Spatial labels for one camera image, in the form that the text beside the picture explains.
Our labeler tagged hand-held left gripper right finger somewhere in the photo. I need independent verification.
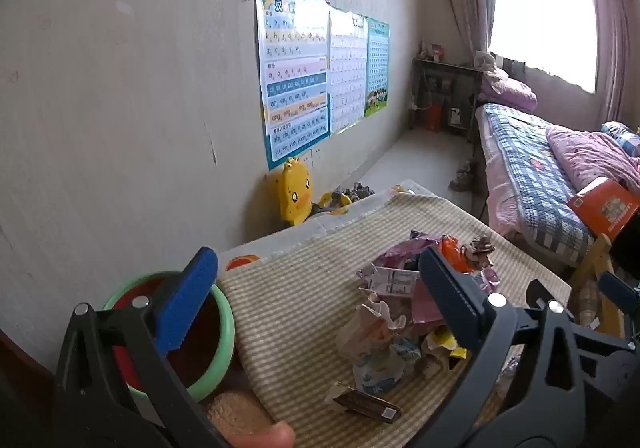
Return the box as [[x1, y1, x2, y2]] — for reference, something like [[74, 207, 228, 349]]
[[415, 247, 636, 448]]

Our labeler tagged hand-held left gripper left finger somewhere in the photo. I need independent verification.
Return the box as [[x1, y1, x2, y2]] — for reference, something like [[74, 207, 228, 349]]
[[52, 246, 231, 448]]

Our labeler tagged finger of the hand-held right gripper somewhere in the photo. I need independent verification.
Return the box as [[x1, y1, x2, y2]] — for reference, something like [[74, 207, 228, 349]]
[[596, 270, 640, 329]]

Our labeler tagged green bin with red inside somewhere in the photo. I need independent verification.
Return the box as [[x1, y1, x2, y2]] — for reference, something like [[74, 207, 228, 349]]
[[102, 270, 236, 404]]

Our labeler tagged crushed yellow carton box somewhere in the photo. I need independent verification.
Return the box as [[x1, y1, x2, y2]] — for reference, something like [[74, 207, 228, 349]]
[[424, 327, 469, 360]]

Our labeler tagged white printed paper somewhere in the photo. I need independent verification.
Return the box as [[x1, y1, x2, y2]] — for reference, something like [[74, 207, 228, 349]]
[[337, 293, 417, 360]]

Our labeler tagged person's left hand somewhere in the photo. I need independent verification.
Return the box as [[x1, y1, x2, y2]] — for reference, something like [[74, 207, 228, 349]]
[[234, 420, 297, 448]]

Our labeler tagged pink wrapper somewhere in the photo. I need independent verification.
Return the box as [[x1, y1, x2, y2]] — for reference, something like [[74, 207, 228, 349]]
[[411, 278, 451, 325]]

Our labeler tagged orange wrapper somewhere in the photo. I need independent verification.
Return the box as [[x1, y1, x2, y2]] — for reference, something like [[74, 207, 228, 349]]
[[439, 235, 473, 273]]

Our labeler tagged brown crumpled wrapper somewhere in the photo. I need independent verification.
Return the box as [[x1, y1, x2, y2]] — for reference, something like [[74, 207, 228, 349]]
[[462, 233, 497, 269]]

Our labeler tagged purple foil wrapper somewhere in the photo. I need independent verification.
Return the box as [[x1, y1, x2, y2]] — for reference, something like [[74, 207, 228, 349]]
[[374, 232, 442, 269]]

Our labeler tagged orange cardboard box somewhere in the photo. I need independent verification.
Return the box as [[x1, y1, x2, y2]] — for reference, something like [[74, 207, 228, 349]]
[[567, 177, 640, 237]]

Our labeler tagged blue and white crumpled wrapper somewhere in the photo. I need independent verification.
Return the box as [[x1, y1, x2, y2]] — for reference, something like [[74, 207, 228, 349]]
[[352, 338, 422, 395]]

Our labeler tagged beige striped table cloth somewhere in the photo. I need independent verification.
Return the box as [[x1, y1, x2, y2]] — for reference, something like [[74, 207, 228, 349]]
[[220, 193, 573, 448]]

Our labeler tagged pair of shoes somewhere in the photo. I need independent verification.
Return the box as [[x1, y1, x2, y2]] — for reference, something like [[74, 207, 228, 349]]
[[448, 162, 477, 193]]

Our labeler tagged brown snack wrapper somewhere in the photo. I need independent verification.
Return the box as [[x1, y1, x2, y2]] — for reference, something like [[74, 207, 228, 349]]
[[325, 380, 403, 425]]

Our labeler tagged pink quilt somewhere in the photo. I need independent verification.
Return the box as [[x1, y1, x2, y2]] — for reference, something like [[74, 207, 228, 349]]
[[545, 125, 640, 203]]

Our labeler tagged pile of grey toys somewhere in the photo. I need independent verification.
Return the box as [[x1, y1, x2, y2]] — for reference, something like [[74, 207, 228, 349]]
[[340, 182, 377, 201]]

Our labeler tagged yellow duck toy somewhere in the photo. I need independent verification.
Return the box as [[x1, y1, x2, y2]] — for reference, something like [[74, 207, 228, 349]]
[[272, 157, 314, 221]]

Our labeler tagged small yellow toy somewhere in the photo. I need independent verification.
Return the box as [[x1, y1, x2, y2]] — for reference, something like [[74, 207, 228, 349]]
[[312, 190, 353, 217]]

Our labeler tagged blue plaid pillow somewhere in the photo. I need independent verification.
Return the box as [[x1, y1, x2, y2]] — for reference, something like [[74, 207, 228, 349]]
[[600, 122, 640, 157]]

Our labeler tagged pink pillow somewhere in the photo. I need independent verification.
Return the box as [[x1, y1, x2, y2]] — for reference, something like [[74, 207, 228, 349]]
[[480, 65, 539, 111]]

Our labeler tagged bright window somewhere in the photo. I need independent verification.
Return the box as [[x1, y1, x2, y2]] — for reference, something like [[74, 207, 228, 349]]
[[487, 0, 599, 94]]

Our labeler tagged green bordered wall poster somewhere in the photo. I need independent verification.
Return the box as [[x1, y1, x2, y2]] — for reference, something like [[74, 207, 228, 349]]
[[364, 18, 391, 119]]

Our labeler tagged large blue letter wall poster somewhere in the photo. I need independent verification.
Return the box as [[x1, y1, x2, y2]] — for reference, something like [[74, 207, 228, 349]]
[[255, 0, 332, 171]]

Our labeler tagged white table wall poster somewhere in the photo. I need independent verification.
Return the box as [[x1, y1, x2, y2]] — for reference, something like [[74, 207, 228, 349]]
[[327, 8, 371, 136]]

